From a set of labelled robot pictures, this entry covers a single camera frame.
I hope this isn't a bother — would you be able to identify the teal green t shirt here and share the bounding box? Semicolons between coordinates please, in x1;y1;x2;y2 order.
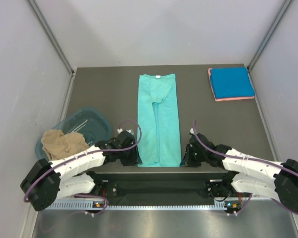
137;74;182;167

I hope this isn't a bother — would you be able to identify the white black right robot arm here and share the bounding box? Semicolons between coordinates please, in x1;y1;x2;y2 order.
181;129;298;214

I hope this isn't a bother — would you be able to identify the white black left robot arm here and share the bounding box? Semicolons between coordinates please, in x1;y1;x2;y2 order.
20;129;141;211

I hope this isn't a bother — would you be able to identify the translucent teal plastic basket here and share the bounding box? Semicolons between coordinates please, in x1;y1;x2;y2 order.
35;108;113;160

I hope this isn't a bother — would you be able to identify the crumpled beige t shirt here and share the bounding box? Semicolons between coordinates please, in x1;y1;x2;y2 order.
41;129;90;161

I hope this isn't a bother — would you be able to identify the folded pink t shirt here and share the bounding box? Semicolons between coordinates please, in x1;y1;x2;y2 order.
208;67;255;102

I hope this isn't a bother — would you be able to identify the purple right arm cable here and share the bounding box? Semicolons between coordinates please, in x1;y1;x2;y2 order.
192;120;298;219

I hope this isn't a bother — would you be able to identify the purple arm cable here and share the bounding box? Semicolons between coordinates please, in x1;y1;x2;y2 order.
192;120;298;219
23;120;142;215

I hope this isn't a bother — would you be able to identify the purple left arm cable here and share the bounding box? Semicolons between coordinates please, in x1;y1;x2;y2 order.
23;120;142;215

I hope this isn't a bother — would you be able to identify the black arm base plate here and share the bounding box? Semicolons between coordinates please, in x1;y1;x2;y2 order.
96;172;238;205

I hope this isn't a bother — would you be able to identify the grey slotted cable duct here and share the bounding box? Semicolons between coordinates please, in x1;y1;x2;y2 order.
46;199;241;211

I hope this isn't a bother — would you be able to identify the right aluminium corner post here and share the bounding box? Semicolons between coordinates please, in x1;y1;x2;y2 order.
246;0;294;72

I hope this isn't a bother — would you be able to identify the aluminium corner post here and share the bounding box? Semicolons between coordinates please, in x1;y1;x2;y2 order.
26;0;74;74
246;0;294;72

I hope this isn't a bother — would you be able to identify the left aluminium corner post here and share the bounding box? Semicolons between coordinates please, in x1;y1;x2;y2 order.
26;0;74;74

